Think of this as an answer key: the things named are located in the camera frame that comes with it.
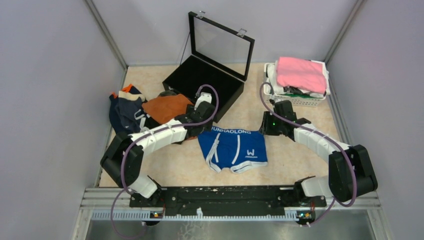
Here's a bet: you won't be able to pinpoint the orange underwear cream waistband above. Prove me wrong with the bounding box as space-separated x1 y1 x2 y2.
141 94 193 124

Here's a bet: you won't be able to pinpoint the olive grey underwear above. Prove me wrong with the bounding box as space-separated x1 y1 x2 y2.
158 90 177 97

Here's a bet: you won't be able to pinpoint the royal blue underwear white trim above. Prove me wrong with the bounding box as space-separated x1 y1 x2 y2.
197 126 268 174

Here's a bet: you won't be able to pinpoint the black underwear white trim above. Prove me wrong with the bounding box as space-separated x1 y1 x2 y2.
132 109 161 133

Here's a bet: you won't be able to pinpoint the black display case glass lid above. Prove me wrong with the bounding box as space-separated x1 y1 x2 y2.
162 11 255 123

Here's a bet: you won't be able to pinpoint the dark blue underwear cream waistband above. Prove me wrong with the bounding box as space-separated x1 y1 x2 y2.
115 91 147 133

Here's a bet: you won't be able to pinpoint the navy underwear orange waistband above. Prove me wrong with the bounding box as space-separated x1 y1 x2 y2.
108 92 140 134

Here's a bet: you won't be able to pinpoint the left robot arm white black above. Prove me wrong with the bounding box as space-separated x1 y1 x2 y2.
100 92 217 207

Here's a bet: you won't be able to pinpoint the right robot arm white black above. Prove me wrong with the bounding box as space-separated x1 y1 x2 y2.
259 100 378 206

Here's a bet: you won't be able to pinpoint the white cloths in basket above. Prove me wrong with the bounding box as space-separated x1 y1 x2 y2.
264 60 331 99

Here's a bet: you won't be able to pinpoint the white plastic basket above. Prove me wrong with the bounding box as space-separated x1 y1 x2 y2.
263 63 329 107

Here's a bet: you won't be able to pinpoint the pink folded cloth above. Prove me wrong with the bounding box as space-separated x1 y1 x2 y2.
275 57 327 95

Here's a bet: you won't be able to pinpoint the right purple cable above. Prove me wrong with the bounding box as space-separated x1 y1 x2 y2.
258 82 358 228

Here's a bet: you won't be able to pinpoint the purple cable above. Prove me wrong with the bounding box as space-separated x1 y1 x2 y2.
110 84 220 240
258 82 358 228

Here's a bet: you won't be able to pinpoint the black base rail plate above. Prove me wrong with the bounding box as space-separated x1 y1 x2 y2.
129 185 327 217

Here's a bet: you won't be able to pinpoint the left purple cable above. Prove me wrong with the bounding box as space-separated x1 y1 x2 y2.
110 84 220 240

